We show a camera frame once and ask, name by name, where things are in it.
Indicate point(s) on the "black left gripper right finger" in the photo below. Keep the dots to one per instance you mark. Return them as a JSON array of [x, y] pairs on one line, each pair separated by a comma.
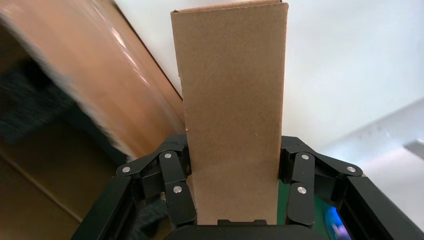
[[303, 172]]

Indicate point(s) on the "large cardboard box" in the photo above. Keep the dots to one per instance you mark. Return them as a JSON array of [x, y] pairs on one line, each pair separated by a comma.
[[99, 82]]

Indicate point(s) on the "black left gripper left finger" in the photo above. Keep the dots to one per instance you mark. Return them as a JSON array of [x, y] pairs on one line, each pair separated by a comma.
[[172, 172]]

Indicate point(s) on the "black foam padding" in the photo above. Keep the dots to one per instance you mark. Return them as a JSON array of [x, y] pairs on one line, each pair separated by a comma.
[[26, 102]]

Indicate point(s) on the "small cardboard box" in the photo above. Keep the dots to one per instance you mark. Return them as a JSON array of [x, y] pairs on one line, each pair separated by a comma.
[[232, 99]]

